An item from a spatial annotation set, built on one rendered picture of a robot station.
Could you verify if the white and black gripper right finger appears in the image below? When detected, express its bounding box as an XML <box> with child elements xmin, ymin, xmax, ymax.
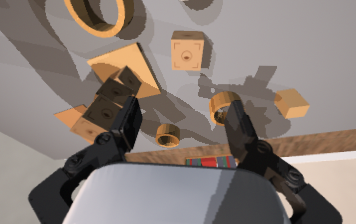
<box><xmin>224</xmin><ymin>100</ymin><xmax>343</xmax><ymax>224</ymax></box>

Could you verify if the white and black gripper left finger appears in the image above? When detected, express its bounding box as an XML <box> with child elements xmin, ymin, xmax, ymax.
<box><xmin>28</xmin><ymin>96</ymin><xmax>143</xmax><ymax>224</ymax></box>

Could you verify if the orange ring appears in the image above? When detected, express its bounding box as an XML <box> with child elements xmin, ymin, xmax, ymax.
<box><xmin>155</xmin><ymin>124</ymin><xmax>180</xmax><ymax>147</ymax></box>
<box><xmin>209</xmin><ymin>91</ymin><xmax>241</xmax><ymax>126</ymax></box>

